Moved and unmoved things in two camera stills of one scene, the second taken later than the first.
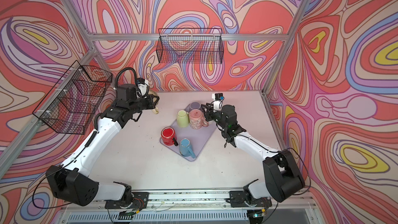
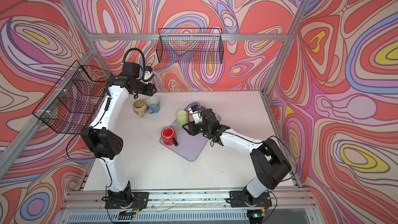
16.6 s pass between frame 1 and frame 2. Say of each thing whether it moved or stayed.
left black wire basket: stayed
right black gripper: moved
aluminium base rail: stayed
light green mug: stayed
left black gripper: moved
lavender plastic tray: stayed
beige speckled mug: moved
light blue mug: moved
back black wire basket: stayed
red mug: stayed
